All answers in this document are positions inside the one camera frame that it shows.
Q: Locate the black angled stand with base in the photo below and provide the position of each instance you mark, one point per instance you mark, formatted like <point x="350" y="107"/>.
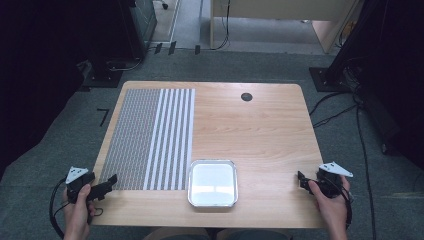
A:
<point x="336" y="66"/>

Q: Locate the light wooden desk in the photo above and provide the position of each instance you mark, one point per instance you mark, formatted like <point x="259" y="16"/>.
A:
<point x="283" y="20"/>

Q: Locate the person's right leg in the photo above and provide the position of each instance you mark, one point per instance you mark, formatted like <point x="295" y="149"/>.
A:
<point x="255" y="234"/>

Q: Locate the person's leg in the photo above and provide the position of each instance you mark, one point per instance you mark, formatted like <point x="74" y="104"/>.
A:
<point x="255" y="234"/>
<point x="176" y="234"/>

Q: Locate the dark glass cabinet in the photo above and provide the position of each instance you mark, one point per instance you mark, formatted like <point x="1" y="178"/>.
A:
<point x="145" y="23"/>

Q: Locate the dark curtain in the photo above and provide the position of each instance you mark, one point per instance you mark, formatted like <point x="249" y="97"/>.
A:
<point x="36" y="83"/>
<point x="400" y="83"/>

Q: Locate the person's left leg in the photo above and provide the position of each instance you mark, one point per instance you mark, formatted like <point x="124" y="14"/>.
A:
<point x="176" y="234"/>

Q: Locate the grey striped placemat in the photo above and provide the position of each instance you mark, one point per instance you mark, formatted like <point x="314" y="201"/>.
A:
<point x="150" y="138"/>

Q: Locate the person's left hand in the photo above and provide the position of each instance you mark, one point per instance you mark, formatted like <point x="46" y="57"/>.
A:
<point x="78" y="213"/>

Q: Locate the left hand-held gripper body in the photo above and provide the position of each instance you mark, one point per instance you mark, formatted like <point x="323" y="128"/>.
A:
<point x="77" y="187"/>

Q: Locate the white square tray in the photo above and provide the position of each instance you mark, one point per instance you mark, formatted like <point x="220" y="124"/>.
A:
<point x="212" y="182"/>

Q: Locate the person's right hand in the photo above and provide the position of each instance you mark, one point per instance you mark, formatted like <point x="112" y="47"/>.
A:
<point x="330" y="206"/>

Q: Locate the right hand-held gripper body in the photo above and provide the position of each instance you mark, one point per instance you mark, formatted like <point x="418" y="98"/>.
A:
<point x="330" y="181"/>

